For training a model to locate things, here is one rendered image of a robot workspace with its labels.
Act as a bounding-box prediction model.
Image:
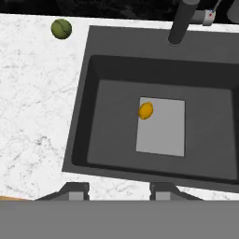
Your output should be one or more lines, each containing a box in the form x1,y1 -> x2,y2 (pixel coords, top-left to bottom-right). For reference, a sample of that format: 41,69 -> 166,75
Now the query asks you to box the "dark grey tap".
167,0 -> 222,47

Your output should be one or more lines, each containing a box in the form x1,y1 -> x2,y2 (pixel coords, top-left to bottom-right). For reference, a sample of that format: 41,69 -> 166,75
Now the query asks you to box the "yellow lemon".
137,102 -> 154,120

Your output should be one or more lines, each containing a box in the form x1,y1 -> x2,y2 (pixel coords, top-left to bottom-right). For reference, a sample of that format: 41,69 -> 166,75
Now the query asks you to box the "light grey sink drain plate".
135,96 -> 186,158

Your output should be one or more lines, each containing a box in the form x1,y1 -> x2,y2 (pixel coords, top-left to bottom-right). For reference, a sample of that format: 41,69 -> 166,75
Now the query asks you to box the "dark grey sink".
62,24 -> 239,193

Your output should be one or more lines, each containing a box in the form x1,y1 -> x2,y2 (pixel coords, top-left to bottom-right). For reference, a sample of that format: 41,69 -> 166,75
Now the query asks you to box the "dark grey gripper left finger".
35,182 -> 91,202

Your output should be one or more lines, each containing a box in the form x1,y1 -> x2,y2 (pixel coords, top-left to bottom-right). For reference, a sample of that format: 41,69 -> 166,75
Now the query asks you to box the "green round fruit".
50,18 -> 73,40

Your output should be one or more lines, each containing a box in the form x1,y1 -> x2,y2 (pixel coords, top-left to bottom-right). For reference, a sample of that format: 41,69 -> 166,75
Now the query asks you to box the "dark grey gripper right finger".
149,181 -> 204,202

